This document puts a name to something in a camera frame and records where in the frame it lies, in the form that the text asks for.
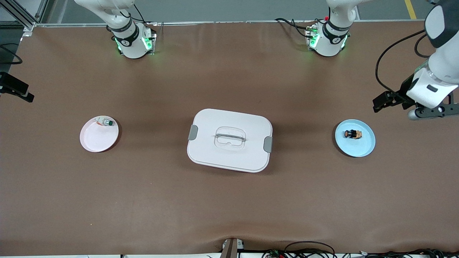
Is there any white lidded storage box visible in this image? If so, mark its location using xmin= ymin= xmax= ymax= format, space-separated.
xmin=187 ymin=109 xmax=273 ymax=173

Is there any light blue round plate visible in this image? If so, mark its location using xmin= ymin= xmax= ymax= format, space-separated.
xmin=335 ymin=119 xmax=376 ymax=158

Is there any pink round plate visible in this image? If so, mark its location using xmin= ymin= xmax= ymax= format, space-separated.
xmin=80 ymin=115 xmax=119 ymax=153

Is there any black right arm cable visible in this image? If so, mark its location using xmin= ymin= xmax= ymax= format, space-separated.
xmin=0 ymin=44 xmax=23 ymax=66

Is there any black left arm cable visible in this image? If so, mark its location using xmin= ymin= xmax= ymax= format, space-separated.
xmin=375 ymin=30 xmax=431 ymax=94

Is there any aluminium frame profile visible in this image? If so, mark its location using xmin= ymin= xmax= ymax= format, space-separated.
xmin=0 ymin=0 xmax=49 ymax=31

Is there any black cable at arm base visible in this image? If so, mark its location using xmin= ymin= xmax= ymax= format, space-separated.
xmin=274 ymin=17 xmax=309 ymax=38

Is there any black cable bundle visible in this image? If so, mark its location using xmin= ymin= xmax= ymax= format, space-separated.
xmin=359 ymin=248 xmax=459 ymax=258

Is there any black cable loop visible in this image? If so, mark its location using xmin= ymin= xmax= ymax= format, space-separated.
xmin=264 ymin=241 xmax=337 ymax=258

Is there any brown wedge bracket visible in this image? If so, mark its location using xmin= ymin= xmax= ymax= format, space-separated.
xmin=219 ymin=237 xmax=245 ymax=258

